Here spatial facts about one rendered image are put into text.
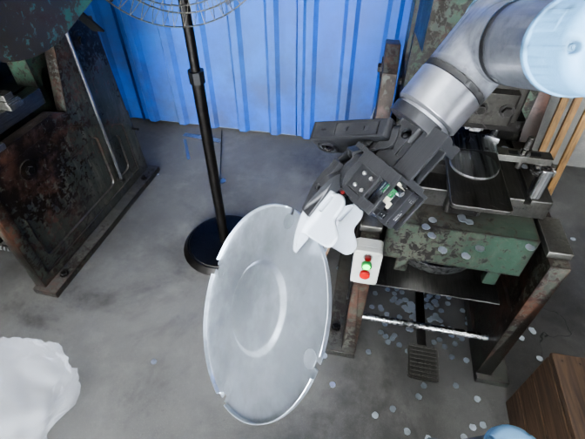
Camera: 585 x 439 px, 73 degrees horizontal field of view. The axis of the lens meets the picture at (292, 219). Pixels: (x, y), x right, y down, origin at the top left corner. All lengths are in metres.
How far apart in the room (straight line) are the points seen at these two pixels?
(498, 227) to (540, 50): 0.87
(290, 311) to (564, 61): 0.37
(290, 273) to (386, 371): 1.12
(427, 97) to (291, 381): 0.35
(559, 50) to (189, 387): 1.45
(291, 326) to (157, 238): 1.59
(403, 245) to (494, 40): 0.84
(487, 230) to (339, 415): 0.78
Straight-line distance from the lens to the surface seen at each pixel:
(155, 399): 1.59
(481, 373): 1.66
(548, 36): 0.37
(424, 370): 1.44
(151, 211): 2.20
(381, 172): 0.43
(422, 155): 0.43
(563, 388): 1.35
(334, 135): 0.49
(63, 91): 1.92
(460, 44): 0.46
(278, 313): 0.51
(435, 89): 0.44
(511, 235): 1.20
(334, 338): 1.59
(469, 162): 1.16
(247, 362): 0.58
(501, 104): 1.10
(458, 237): 1.18
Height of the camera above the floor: 1.41
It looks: 44 degrees down
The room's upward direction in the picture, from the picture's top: straight up
